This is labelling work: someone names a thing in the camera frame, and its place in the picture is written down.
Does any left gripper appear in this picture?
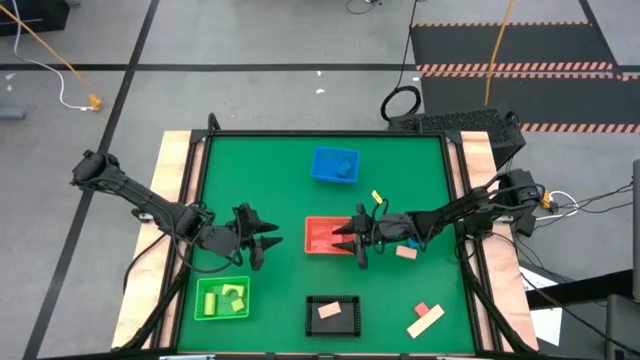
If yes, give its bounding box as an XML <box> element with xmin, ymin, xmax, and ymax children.
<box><xmin>199</xmin><ymin>202</ymin><xmax>285</xmax><ymax>271</ymax></box>

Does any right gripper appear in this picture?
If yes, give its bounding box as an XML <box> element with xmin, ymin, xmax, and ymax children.
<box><xmin>331</xmin><ymin>202</ymin><xmax>417</xmax><ymax>271</ymax></box>

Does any red plastic basket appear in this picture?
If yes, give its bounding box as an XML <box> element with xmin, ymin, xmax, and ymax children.
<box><xmin>304</xmin><ymin>215</ymin><xmax>357</xmax><ymax>256</ymax></box>

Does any blue plastic basket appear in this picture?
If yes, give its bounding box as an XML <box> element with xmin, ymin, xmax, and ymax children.
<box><xmin>309</xmin><ymin>146</ymin><xmax>361</xmax><ymax>186</ymax></box>

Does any black slotted plastic basket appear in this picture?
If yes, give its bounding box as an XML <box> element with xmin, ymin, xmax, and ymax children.
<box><xmin>304</xmin><ymin>294</ymin><xmax>362</xmax><ymax>338</ymax></box>

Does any green plastic basket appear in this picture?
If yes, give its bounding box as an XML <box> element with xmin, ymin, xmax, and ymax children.
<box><xmin>193</xmin><ymin>276</ymin><xmax>252</xmax><ymax>322</ymax></box>

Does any long natural wooden plank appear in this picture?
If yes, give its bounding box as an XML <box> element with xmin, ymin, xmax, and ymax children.
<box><xmin>405</xmin><ymin>304</ymin><xmax>446</xmax><ymax>340</ymax></box>

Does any wooden table side board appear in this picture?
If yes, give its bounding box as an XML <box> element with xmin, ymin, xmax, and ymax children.
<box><xmin>110</xmin><ymin>130</ymin><xmax>201</xmax><ymax>350</ymax></box>
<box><xmin>459</xmin><ymin>130</ymin><xmax>540</xmax><ymax>352</ymax></box>

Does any white paper sheet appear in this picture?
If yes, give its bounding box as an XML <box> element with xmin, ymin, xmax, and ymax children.
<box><xmin>519</xmin><ymin>267</ymin><xmax>564</xmax><ymax>347</ymax></box>

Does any black floor beam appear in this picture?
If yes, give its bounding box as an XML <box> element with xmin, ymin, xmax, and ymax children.
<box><xmin>524</xmin><ymin>268</ymin><xmax>634</xmax><ymax>310</ymax></box>

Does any black hazard-striped floor mat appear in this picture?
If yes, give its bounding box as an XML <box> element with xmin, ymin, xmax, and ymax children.
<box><xmin>419</xmin><ymin>71</ymin><xmax>640</xmax><ymax>134</ymax></box>
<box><xmin>409</xmin><ymin>21</ymin><xmax>619</xmax><ymax>70</ymax></box>

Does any grey upright panel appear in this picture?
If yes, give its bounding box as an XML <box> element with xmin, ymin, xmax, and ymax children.
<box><xmin>632</xmin><ymin>159</ymin><xmax>640</xmax><ymax>301</ymax></box>

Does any grey cabinet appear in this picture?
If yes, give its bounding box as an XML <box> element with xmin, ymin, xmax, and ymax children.
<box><xmin>605</xmin><ymin>293</ymin><xmax>640</xmax><ymax>360</ymax></box>

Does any black cabinet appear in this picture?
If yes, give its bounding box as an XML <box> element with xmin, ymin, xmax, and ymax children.
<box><xmin>0</xmin><ymin>0</ymin><xmax>70</xmax><ymax>37</ymax></box>

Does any black table frame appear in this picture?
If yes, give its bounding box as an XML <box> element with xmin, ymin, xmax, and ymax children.
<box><xmin>149</xmin><ymin>128</ymin><xmax>531</xmax><ymax>360</ymax></box>

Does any black diagonal frame strut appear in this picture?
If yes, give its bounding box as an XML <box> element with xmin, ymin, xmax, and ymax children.
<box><xmin>462</xmin><ymin>249</ymin><xmax>531</xmax><ymax>354</ymax></box>
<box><xmin>117</xmin><ymin>264</ymin><xmax>196</xmax><ymax>351</ymax></box>

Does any black coiled floor cable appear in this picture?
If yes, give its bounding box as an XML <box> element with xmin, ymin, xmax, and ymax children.
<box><xmin>379</xmin><ymin>0</ymin><xmax>424</xmax><ymax>123</ymax></box>

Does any white power cable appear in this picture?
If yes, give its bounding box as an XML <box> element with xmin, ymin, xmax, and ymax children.
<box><xmin>542</xmin><ymin>188</ymin><xmax>581</xmax><ymax>221</ymax></box>

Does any orange floor cable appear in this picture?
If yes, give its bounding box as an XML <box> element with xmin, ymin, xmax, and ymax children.
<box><xmin>483</xmin><ymin>0</ymin><xmax>516</xmax><ymax>107</ymax></box>
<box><xmin>0</xmin><ymin>3</ymin><xmax>101</xmax><ymax>109</ymax></box>

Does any white floor cable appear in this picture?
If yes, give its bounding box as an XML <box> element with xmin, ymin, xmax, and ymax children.
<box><xmin>10</xmin><ymin>0</ymin><xmax>94</xmax><ymax>111</ymax></box>

